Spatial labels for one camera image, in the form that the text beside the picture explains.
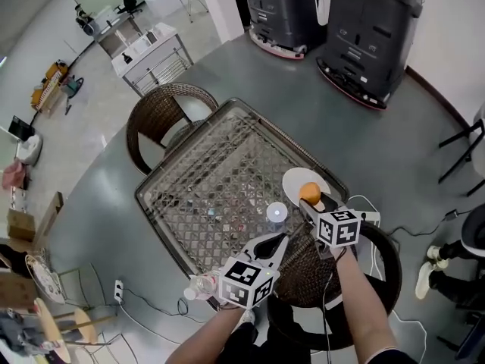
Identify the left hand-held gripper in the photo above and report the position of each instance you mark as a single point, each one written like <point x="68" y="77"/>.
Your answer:
<point x="246" y="283"/>

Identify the person's white shoe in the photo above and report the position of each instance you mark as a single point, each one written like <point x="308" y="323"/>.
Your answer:
<point x="248" y="316"/>

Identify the cardboard box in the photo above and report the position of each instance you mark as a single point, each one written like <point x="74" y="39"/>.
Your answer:
<point x="20" y="222"/>

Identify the person's right forearm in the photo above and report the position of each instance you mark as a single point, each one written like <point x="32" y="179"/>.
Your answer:
<point x="360" y="309"/>

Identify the grey desk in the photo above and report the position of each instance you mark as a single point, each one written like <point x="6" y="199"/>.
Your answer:
<point x="113" y="40"/>

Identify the grey chair with black legs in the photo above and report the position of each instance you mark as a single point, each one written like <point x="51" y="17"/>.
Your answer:
<point x="479" y="139"/>

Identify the person's left forearm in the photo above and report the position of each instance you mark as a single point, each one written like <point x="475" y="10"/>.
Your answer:
<point x="204" y="339"/>

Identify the orange fruit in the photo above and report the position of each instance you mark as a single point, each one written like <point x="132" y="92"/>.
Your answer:
<point x="310" y="192"/>

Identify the flat cardboard sheet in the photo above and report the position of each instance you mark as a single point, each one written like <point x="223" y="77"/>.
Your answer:
<point x="51" y="211"/>

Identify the round wooden stool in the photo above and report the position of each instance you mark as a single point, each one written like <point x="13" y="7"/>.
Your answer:
<point x="51" y="324"/>
<point x="85" y="324"/>

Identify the yellow rack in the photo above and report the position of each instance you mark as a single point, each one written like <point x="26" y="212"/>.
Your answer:
<point x="53" y="72"/>

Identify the white plate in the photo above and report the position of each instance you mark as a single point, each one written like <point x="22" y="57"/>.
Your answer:
<point x="295" y="182"/>

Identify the dark round wicker chair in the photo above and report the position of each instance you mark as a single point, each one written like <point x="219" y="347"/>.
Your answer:
<point x="307" y="279"/>

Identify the white counter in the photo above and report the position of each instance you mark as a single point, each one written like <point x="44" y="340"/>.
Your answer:
<point x="159" y="4"/>

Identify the white shell office chair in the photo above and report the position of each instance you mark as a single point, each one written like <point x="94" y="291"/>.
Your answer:
<point x="473" y="230"/>

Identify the white power adapter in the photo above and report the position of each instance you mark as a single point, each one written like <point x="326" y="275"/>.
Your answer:
<point x="371" y="217"/>

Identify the green vacuum cleaner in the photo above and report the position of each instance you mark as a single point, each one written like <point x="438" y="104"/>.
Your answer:
<point x="74" y="85"/>

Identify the brown wicker armchair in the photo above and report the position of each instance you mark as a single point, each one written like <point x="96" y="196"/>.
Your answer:
<point x="159" y="108"/>

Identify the person's legs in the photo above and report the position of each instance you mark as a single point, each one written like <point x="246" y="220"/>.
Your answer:
<point x="246" y="339"/>

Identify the pink bag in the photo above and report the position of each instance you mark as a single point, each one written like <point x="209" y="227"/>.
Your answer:
<point x="13" y="173"/>

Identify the dark grey mobile machine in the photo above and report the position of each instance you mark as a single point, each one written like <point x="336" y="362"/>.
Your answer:
<point x="280" y="10"/>
<point x="367" y="32"/>

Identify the round patterned tray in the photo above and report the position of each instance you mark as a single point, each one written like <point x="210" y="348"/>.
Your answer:
<point x="43" y="279"/>

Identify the white cabinet cart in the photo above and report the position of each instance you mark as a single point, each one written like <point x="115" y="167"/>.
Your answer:
<point x="140" y="48"/>

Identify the wicker table with glass top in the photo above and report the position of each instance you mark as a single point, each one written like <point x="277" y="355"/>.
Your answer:
<point x="212" y="188"/>

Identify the black monitor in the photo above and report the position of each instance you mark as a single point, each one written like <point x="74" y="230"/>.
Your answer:
<point x="20" y="127"/>

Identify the clear plastic water bottle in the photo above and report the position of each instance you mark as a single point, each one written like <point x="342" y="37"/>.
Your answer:
<point x="202" y="284"/>

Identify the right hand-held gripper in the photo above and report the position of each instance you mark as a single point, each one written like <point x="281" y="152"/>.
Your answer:
<point x="337" y="230"/>

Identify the white wall power strip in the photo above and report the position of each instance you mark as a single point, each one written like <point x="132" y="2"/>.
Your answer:
<point x="119" y="290"/>

